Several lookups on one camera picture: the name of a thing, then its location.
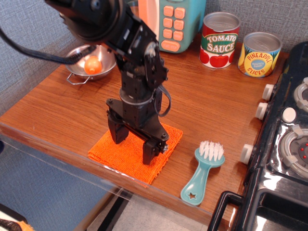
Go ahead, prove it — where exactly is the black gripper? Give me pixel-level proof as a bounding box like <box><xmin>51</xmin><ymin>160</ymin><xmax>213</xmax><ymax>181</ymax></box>
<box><xmin>106</xmin><ymin>89</ymin><xmax>170</xmax><ymax>165</ymax></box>

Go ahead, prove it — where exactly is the orange towel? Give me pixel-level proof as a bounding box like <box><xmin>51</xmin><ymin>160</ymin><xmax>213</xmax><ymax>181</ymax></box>
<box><xmin>88</xmin><ymin>124</ymin><xmax>183</xmax><ymax>184</ymax></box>

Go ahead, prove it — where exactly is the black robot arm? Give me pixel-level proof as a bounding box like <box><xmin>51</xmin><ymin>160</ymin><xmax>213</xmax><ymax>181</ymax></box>
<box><xmin>47</xmin><ymin>0</ymin><xmax>169</xmax><ymax>165</ymax></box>

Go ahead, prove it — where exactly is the red tomato sauce can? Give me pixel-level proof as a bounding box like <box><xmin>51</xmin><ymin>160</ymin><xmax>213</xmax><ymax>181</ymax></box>
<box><xmin>199</xmin><ymin>12</ymin><xmax>241</xmax><ymax>69</ymax></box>

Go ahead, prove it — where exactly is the yellow pineapple slices can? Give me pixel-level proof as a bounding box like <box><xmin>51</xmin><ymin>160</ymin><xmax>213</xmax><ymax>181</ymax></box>
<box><xmin>238</xmin><ymin>32</ymin><xmax>282</xmax><ymax>78</ymax></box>

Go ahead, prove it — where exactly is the teal scrub brush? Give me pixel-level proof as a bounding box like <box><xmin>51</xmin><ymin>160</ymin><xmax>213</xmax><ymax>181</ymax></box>
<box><xmin>180</xmin><ymin>141</ymin><xmax>225</xmax><ymax>205</ymax></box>

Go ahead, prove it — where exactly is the small metal bowl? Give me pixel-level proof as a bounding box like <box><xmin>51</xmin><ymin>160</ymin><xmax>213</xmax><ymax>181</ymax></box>
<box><xmin>66</xmin><ymin>45</ymin><xmax>116</xmax><ymax>85</ymax></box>

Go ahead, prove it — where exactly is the orange toy onion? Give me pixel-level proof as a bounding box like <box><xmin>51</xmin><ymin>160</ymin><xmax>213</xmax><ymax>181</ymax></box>
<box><xmin>84</xmin><ymin>56</ymin><xmax>102</xmax><ymax>75</ymax></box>

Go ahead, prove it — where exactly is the white stove knob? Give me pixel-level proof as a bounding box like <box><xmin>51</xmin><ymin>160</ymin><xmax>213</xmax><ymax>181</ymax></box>
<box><xmin>240</xmin><ymin>144</ymin><xmax>254</xmax><ymax>165</ymax></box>
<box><xmin>255</xmin><ymin>103</ymin><xmax>268</xmax><ymax>120</ymax></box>
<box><xmin>262</xmin><ymin>84</ymin><xmax>275</xmax><ymax>101</ymax></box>

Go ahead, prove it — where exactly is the teal toy microwave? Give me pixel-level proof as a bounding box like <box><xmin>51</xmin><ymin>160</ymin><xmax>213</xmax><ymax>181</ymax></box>
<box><xmin>125</xmin><ymin>0</ymin><xmax>206</xmax><ymax>53</ymax></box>

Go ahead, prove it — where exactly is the orange fuzzy object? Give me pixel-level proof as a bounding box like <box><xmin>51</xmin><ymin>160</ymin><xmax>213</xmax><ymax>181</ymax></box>
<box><xmin>0</xmin><ymin>219</ymin><xmax>34</xmax><ymax>231</ymax></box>

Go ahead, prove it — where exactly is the black toy stove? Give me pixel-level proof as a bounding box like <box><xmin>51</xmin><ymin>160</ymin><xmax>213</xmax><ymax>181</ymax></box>
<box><xmin>208</xmin><ymin>42</ymin><xmax>308</xmax><ymax>231</ymax></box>

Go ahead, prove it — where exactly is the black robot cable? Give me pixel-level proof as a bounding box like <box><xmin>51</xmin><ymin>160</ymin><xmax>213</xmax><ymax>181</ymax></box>
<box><xmin>0</xmin><ymin>27</ymin><xmax>97</xmax><ymax>65</ymax></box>

